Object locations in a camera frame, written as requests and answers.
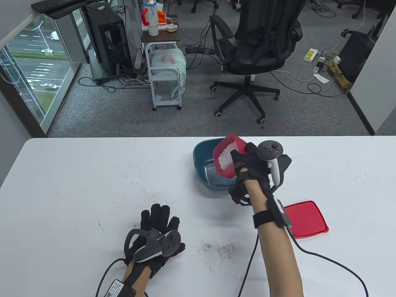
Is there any red container lid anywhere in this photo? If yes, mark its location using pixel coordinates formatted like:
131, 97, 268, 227
283, 200, 329, 239

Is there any white rolling cart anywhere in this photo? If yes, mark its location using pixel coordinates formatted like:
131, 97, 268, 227
141, 15, 187, 111

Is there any person's right hand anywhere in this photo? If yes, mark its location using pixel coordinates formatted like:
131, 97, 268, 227
229, 142, 293, 206

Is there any black case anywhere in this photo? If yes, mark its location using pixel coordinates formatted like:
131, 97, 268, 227
339, 30, 376, 84

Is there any person's left hand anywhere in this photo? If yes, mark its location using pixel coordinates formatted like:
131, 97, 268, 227
124, 204, 186, 279

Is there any black sensor cable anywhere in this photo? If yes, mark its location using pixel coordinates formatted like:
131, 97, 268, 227
238, 227, 369, 297
95, 258, 126, 297

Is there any white rice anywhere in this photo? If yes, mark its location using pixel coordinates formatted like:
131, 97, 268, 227
218, 142, 238, 170

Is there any glass window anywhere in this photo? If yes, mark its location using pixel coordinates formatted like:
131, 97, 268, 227
0, 8, 82, 133

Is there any black floor cable loop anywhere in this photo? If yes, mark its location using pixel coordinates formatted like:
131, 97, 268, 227
269, 71, 345, 98

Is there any black wrist sensor box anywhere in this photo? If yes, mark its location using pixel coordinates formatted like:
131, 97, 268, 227
104, 279, 137, 297
253, 198, 293, 229

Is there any black chair base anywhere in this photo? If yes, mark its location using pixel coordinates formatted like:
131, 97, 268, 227
337, 0, 376, 19
190, 0, 221, 13

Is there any black computer tower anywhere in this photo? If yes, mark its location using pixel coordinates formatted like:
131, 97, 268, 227
85, 2, 132, 82

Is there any black power strip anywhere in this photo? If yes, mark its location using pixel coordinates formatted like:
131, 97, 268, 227
186, 46, 217, 54

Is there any white tumbler with red handle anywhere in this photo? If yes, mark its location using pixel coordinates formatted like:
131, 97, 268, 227
142, 0, 160, 37

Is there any black office chair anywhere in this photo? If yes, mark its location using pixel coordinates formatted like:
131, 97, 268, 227
210, 0, 304, 124

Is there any black left sensor cable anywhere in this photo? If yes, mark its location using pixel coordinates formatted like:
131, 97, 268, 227
95, 258, 126, 297

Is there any black left wrist sensor box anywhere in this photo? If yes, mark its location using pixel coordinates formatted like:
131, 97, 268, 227
104, 279, 137, 297

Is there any person's left forearm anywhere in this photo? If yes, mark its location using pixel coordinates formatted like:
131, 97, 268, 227
122, 260, 153, 297

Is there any person's right forearm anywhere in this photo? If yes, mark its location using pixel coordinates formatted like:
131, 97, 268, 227
243, 178, 305, 297

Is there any black right wrist sensor box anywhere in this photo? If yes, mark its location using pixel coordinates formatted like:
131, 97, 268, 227
253, 198, 293, 229

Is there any black cable bundle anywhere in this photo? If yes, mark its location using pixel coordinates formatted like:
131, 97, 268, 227
78, 62, 152, 93

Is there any teal plastic basin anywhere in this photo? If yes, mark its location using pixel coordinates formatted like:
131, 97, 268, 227
193, 138, 248, 190

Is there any black white left controller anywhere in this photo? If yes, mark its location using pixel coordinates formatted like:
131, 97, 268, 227
124, 228, 182, 263

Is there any brown cardboard box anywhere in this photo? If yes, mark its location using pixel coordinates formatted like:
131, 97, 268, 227
328, 59, 353, 90

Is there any black right sensor cable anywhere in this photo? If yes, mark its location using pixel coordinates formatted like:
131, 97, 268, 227
238, 227, 369, 297

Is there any red plastic container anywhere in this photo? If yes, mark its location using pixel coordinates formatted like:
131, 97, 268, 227
213, 132, 247, 179

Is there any black keyboard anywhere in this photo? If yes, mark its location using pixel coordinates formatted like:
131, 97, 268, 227
31, 0, 96, 19

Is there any pale green plastic bag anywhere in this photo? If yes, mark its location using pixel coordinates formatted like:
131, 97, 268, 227
151, 49, 187, 96

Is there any white desk leg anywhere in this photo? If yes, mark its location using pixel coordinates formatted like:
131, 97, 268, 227
124, 0, 143, 70

